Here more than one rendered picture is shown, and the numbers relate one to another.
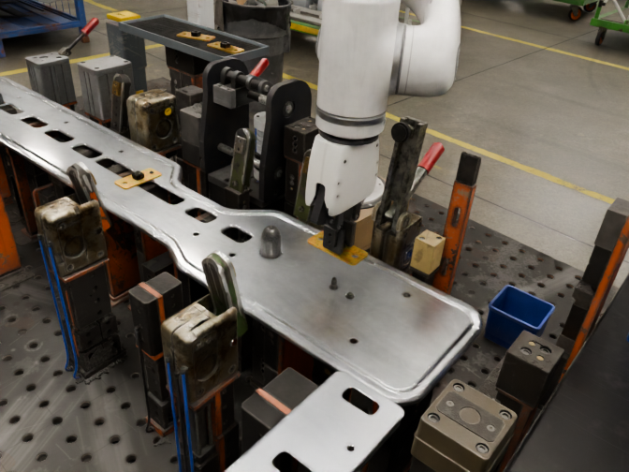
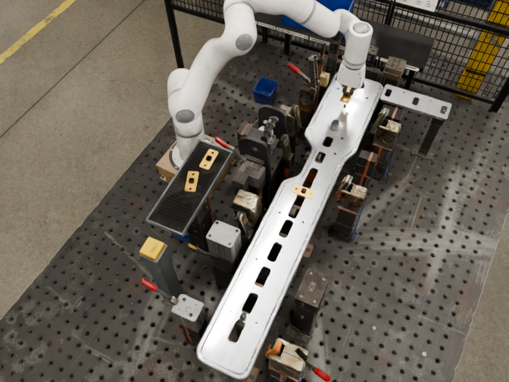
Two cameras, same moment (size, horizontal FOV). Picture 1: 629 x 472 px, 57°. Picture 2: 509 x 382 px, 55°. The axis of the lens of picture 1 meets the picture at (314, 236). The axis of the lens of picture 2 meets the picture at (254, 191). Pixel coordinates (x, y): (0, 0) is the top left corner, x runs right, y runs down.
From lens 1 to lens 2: 2.09 m
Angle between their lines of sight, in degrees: 68
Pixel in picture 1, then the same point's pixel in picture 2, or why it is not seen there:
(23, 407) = (376, 244)
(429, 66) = not seen: hidden behind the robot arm
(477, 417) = (395, 62)
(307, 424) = (401, 101)
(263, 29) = not seen: outside the picture
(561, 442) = (386, 52)
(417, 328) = not seen: hidden behind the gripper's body
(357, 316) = (355, 98)
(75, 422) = (373, 223)
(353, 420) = (395, 92)
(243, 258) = (342, 134)
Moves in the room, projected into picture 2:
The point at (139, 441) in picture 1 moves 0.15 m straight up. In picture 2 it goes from (370, 198) to (376, 180)
